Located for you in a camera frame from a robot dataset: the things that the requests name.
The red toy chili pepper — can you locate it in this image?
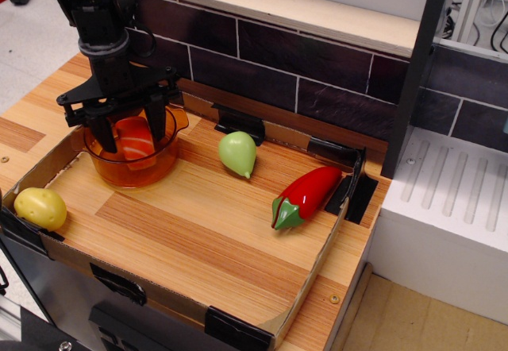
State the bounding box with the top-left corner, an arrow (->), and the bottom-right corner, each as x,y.
271,166 -> 342,230

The green toy pear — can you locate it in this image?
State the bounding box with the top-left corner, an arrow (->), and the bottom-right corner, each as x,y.
218,131 -> 256,179

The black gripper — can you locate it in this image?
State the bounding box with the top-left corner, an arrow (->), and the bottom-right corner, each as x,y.
56,58 -> 180,153

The cardboard fence with black tape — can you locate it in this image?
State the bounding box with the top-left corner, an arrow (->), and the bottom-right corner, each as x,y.
0,75 -> 379,351

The dark shelf frame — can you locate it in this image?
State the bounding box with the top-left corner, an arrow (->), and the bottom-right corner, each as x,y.
136,0 -> 441,178

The white toy sink drainboard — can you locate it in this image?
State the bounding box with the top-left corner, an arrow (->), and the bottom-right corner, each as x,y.
368,129 -> 507,323

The salmon nigiri sushi toy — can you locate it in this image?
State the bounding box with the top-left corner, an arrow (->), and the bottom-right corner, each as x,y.
115,116 -> 156,171

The yellow toy potato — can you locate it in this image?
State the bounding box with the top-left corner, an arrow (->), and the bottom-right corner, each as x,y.
13,187 -> 67,232

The orange transparent plastic pot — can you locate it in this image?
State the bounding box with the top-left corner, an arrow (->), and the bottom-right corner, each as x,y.
72,105 -> 189,188

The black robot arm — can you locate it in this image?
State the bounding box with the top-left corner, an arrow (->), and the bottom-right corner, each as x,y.
56,0 -> 179,152

